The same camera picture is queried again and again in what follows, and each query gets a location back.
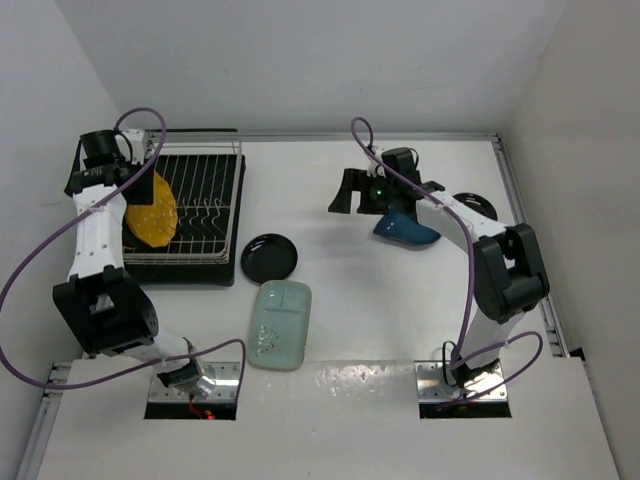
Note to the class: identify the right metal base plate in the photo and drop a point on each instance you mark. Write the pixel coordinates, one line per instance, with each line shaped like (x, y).
(433, 389)

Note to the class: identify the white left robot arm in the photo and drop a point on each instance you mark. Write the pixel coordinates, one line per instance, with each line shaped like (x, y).
(104, 307)

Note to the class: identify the black small round plate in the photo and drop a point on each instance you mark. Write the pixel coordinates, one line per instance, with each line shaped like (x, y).
(477, 203)

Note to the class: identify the yellow polka dot plate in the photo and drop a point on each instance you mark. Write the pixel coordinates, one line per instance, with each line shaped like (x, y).
(155, 225)

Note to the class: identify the black drip tray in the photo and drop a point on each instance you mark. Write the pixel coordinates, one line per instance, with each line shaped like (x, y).
(219, 274)

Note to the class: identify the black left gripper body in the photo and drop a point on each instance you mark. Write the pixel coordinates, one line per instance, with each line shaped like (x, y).
(140, 192)

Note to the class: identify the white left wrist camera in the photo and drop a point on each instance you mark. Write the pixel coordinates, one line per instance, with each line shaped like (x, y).
(134, 145)

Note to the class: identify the dark blue leaf-shaped dish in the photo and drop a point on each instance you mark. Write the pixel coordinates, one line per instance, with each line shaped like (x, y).
(400, 227)

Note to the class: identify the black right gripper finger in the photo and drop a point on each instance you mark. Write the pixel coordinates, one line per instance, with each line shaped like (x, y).
(342, 202)
(355, 180)

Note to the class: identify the metal wire dish rack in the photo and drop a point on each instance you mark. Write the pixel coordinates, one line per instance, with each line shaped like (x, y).
(205, 180)

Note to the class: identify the light green rectangular plate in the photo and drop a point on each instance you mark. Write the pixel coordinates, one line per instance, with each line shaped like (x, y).
(279, 326)

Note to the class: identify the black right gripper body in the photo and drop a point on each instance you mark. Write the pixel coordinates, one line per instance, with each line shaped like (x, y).
(380, 197)

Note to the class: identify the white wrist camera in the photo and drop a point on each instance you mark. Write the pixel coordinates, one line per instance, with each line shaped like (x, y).
(134, 145)
(375, 168)

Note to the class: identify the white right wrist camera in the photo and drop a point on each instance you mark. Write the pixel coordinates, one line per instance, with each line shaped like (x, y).
(375, 168)

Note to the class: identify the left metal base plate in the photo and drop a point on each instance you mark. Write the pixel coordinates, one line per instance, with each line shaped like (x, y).
(218, 383)

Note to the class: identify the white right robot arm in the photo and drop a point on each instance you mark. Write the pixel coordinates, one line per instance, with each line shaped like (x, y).
(507, 274)

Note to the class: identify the metal base plate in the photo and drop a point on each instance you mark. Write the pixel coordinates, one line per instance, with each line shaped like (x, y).
(218, 383)
(433, 389)

